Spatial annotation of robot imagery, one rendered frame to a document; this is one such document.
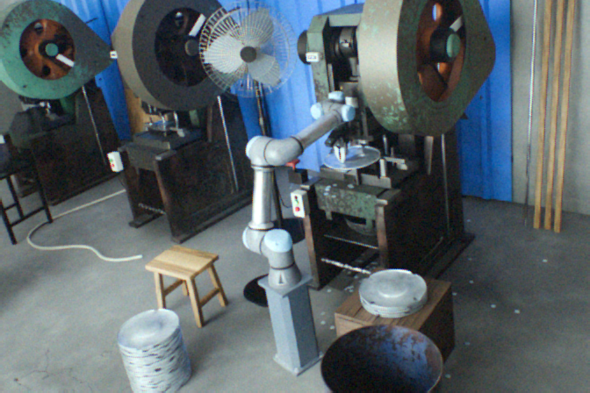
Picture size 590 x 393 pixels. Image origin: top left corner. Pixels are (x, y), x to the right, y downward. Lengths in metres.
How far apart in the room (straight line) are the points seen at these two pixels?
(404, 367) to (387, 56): 1.22
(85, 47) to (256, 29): 2.35
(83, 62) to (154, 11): 1.86
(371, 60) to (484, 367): 1.44
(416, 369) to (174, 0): 2.60
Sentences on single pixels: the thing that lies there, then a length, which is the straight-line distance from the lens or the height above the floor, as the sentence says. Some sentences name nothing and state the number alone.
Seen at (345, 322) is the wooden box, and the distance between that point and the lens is 2.58.
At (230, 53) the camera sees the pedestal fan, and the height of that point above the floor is 1.30.
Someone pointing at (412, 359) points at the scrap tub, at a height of 0.35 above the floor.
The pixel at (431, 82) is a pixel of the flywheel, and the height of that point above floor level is 1.16.
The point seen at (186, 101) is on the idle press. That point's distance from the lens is 3.86.
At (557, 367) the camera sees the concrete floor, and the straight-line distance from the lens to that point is 2.86.
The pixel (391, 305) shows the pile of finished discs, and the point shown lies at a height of 0.40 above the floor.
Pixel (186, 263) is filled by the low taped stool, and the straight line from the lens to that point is 3.23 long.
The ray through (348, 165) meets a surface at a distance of 2.91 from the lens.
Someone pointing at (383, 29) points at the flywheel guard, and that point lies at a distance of 2.41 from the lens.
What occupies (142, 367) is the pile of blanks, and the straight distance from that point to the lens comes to 2.84.
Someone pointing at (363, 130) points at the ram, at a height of 0.92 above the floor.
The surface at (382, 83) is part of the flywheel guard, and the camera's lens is 2.44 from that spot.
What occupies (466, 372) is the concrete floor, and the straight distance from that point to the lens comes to 2.79.
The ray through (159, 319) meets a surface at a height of 0.29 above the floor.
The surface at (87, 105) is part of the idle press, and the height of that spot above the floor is 0.73.
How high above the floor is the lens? 1.86
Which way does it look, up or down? 22 degrees down
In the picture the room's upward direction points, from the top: 9 degrees counter-clockwise
